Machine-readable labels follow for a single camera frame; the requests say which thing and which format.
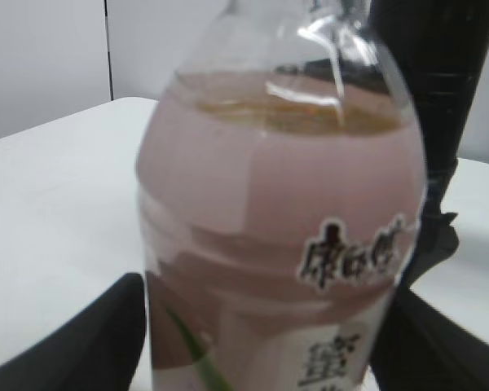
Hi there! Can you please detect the black background pole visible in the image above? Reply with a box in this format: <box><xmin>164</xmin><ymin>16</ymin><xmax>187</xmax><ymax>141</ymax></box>
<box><xmin>103</xmin><ymin>0</ymin><xmax>115</xmax><ymax>101</ymax></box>

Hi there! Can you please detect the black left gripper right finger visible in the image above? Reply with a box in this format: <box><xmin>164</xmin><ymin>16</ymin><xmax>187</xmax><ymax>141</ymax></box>
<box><xmin>370</xmin><ymin>288</ymin><xmax>489</xmax><ymax>391</ymax></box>

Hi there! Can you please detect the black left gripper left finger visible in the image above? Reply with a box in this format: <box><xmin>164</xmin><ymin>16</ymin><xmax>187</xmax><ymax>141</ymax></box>
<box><xmin>0</xmin><ymin>273</ymin><xmax>147</xmax><ymax>390</ymax></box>

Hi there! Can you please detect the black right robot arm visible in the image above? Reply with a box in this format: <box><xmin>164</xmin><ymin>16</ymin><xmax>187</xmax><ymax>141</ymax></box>
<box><xmin>369</xmin><ymin>0</ymin><xmax>489</xmax><ymax>288</ymax></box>

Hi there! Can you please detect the pink oolong tea bottle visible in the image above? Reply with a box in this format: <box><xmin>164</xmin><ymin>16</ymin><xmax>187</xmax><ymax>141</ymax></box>
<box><xmin>136</xmin><ymin>1</ymin><xmax>426</xmax><ymax>390</ymax></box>

